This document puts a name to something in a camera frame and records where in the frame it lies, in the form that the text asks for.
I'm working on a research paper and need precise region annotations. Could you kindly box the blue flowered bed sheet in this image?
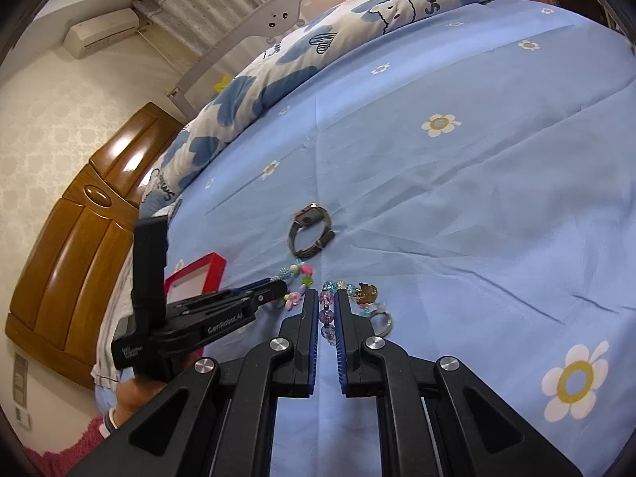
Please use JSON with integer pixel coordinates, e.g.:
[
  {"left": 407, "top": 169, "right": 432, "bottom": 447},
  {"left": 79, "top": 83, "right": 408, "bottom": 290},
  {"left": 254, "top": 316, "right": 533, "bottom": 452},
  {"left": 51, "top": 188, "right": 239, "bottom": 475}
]
[{"left": 93, "top": 0, "right": 636, "bottom": 477}]

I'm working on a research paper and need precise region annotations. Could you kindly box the wooden headboard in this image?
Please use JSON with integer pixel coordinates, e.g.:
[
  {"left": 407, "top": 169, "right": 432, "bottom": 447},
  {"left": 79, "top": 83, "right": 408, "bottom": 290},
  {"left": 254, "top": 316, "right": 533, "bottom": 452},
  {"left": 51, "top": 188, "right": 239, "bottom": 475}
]
[{"left": 4, "top": 101, "right": 188, "bottom": 391}]

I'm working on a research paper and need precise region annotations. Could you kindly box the person's left hand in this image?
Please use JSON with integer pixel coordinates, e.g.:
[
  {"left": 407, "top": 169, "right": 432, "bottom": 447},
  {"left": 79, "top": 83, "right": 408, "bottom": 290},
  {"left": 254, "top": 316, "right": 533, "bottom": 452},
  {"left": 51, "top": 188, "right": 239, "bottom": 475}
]
[{"left": 114, "top": 376, "right": 173, "bottom": 429}]

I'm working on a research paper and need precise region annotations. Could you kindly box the white wall socket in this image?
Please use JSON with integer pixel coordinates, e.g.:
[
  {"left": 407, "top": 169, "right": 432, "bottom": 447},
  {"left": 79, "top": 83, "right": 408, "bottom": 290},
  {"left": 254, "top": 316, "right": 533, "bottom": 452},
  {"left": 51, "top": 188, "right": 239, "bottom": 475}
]
[{"left": 10, "top": 352, "right": 31, "bottom": 429}]

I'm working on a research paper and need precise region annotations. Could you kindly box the white air conditioner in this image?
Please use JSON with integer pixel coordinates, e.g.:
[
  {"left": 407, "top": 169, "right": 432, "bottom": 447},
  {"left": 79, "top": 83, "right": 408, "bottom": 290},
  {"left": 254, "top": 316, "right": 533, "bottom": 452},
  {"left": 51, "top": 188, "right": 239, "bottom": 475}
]
[{"left": 62, "top": 8, "right": 142, "bottom": 60}]

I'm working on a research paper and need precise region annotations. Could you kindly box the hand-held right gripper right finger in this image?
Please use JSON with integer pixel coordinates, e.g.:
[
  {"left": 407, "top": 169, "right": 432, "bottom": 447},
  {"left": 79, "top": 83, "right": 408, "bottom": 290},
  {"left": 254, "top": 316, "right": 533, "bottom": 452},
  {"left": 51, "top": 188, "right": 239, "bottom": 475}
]
[{"left": 336, "top": 290, "right": 585, "bottom": 477}]

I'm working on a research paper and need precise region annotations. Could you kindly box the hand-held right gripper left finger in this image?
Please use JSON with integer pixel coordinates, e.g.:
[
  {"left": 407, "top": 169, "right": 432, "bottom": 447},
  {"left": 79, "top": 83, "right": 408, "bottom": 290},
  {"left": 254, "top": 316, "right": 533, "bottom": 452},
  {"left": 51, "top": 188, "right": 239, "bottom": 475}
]
[{"left": 66, "top": 289, "right": 320, "bottom": 477}]

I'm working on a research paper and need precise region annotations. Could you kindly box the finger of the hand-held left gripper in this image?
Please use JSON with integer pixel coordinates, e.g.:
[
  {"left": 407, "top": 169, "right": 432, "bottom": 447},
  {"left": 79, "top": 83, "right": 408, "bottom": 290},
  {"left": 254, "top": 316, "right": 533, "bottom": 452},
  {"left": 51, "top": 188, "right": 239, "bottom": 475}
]
[{"left": 225, "top": 278, "right": 289, "bottom": 311}]

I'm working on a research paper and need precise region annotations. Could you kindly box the red cardboard box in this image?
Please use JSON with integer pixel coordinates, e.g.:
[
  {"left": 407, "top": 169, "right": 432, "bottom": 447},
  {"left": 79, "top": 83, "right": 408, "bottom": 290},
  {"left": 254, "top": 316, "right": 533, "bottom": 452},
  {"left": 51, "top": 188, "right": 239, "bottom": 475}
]
[{"left": 165, "top": 252, "right": 227, "bottom": 304}]

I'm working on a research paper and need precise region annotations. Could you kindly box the white quilt with blue hearts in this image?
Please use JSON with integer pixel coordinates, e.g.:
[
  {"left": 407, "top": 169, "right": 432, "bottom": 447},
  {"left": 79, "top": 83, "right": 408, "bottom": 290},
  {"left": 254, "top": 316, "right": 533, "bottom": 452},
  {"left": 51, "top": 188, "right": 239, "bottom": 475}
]
[{"left": 141, "top": 0, "right": 524, "bottom": 215}]

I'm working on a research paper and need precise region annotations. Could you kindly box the silver wristwatch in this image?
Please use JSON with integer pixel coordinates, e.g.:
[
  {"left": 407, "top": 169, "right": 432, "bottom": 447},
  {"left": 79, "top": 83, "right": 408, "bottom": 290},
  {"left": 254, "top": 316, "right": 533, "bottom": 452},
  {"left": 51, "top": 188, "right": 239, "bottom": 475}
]
[{"left": 289, "top": 202, "right": 337, "bottom": 260}]

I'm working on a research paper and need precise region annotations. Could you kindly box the silver ring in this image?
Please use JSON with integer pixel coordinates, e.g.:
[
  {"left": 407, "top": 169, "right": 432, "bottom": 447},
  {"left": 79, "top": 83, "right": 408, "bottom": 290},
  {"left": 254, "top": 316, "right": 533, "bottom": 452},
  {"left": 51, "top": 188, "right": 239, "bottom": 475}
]
[{"left": 358, "top": 307, "right": 395, "bottom": 337}]

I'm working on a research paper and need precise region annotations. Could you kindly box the colourful bead bracelet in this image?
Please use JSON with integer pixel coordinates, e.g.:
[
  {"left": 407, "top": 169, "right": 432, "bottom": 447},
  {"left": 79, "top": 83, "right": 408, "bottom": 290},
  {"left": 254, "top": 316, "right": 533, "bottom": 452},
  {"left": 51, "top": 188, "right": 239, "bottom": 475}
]
[{"left": 267, "top": 258, "right": 317, "bottom": 313}]

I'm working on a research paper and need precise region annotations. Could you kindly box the clear crystal bead bracelet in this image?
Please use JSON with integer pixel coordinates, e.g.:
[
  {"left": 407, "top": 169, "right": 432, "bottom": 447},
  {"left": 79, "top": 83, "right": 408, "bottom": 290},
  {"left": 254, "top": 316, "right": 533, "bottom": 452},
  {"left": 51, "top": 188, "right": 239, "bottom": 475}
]
[{"left": 318, "top": 280, "right": 383, "bottom": 347}]

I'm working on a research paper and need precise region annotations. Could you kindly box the grey bed guard rail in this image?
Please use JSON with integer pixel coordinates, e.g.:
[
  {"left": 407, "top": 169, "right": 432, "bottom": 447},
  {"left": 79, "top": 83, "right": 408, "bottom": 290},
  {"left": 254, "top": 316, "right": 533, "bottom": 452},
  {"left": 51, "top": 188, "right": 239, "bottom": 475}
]
[{"left": 166, "top": 0, "right": 359, "bottom": 126}]

